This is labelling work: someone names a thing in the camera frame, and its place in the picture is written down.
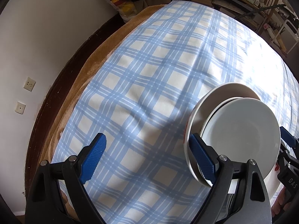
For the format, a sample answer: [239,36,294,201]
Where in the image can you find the white wall socket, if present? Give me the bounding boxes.
[15,101,27,115]
[23,77,36,91]

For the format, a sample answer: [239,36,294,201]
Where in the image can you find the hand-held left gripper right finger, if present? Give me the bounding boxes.
[189,133,272,224]

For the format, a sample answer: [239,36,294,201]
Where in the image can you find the tan fleece blanket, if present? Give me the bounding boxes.
[42,5,169,224]

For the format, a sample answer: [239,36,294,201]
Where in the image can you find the person's right hand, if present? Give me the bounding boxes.
[272,188,291,218]

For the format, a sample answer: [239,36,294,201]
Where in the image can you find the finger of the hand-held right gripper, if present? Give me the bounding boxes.
[280,126,299,148]

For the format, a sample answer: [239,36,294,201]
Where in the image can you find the wooden shelf unit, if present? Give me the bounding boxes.
[187,0,284,32]

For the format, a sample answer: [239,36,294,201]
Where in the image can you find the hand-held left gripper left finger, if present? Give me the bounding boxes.
[26,133,108,224]

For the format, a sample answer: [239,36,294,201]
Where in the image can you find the clear bag with yellow items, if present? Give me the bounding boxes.
[99,0,137,20]

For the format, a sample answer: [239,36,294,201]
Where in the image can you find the plain white bowl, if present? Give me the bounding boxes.
[201,97,281,185]

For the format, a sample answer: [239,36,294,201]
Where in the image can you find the dark green pole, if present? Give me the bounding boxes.
[234,3,286,20]

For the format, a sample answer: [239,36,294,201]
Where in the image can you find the red patterned bowl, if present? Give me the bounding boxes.
[183,83,262,187]

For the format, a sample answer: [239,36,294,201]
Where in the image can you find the white utility cart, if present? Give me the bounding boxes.
[264,19,299,57]

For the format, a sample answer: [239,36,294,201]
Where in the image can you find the blue plaid tablecloth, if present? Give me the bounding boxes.
[50,1,299,224]

